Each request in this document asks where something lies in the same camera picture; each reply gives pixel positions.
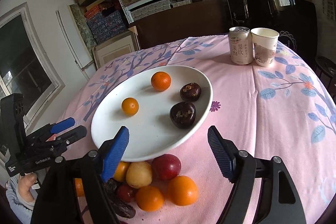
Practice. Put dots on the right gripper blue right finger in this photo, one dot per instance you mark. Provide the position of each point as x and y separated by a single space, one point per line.
224 152

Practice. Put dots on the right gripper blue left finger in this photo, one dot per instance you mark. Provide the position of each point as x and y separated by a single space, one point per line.
113 153

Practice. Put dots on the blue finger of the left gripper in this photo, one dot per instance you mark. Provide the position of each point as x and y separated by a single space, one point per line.
62 125
70 137

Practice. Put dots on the yellow round fruit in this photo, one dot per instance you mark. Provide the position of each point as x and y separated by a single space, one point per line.
139 174

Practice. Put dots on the red plum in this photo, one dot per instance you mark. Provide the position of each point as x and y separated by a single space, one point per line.
166 167

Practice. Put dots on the left hand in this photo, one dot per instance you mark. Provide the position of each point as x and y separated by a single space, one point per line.
24 185

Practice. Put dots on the small orange behind finger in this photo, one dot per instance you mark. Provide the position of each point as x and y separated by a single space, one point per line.
120 174

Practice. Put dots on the small red fruit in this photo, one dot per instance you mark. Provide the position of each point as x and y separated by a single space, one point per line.
126 193

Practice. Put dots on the white oval plate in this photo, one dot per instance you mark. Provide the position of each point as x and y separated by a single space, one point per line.
151 131

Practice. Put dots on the dark chestnut in pile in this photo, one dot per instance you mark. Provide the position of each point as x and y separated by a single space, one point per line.
122 209

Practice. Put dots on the orange in pile front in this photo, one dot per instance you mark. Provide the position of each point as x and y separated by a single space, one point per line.
149 198

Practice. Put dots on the small orange on plate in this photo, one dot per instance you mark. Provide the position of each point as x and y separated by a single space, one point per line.
130 106

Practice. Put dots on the large orange in pile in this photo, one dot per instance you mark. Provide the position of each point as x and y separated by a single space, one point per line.
182 191

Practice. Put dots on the dark chestnut near plate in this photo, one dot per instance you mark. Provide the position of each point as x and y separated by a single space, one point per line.
183 114

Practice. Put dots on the dark chestnut plate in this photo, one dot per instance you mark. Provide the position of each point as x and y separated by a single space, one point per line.
190 92
183 114

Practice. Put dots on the dark chestnut far plate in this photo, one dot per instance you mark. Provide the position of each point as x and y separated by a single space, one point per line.
190 92

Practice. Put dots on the pink patterned tablecloth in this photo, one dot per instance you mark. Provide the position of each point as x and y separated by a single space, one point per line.
284 110

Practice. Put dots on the framed picture leaning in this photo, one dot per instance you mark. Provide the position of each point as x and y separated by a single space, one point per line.
114 47

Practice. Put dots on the larger orange on plate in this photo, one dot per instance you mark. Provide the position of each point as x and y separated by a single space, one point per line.
160 81

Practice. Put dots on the stacked blue fabric boxes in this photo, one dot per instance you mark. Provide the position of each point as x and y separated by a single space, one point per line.
105 21

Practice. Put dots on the white drink can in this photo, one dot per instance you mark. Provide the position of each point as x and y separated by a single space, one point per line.
241 47

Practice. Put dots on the white paper cup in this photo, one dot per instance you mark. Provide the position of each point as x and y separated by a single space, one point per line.
265 44

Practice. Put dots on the dark wooden cabinet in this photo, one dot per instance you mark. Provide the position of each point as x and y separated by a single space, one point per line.
205 18

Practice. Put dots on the black glossy panel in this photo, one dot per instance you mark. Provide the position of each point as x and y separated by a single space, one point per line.
294 20

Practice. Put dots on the window frame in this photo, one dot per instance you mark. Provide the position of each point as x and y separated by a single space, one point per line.
25 66

